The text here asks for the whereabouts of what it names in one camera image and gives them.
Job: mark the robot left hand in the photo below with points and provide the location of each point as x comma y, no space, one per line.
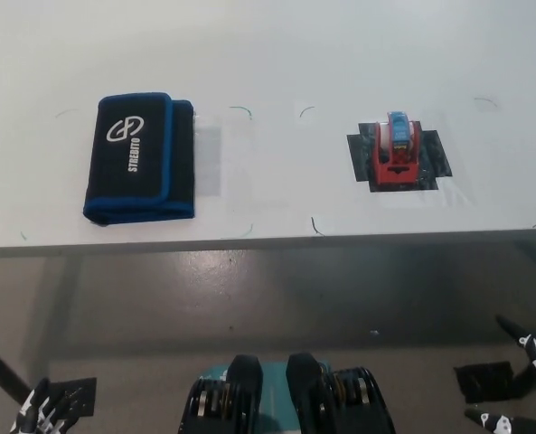
37,409

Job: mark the red toy car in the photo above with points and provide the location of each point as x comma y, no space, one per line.
397,160

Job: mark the black tape patch on table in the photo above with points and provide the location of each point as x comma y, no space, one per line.
362,153

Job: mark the black blue-trimmed fabric notebook case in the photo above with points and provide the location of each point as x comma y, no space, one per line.
136,158

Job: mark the black diagonal pole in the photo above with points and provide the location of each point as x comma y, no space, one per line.
1,364

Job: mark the robot left black body block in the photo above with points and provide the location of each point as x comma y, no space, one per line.
213,402

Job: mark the robot black body block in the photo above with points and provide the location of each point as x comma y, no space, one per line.
213,402
340,402

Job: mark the robot right black body block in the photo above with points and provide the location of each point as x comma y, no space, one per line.
340,402

